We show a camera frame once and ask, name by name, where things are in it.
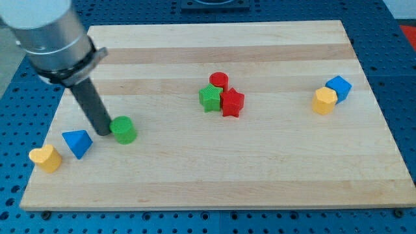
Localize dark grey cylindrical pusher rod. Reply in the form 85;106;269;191
70;78;111;136

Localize green cylinder block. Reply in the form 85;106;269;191
110;116;137;144

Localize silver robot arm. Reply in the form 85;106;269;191
1;0;111;136

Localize blue triangle block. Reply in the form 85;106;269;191
62;130;93;160

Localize yellow heart block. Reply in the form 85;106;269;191
29;144;62;173

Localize green star block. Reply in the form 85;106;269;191
199;83;223;112

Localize red cylinder block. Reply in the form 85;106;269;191
209;71;229;92

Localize red star block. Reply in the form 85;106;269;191
220;88;245;118

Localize wooden board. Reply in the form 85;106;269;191
20;20;415;211

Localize yellow hexagon block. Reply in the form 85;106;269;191
312;87;338;115

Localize blue cube block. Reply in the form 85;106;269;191
325;75;352;104

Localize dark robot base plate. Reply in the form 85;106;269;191
180;0;251;12

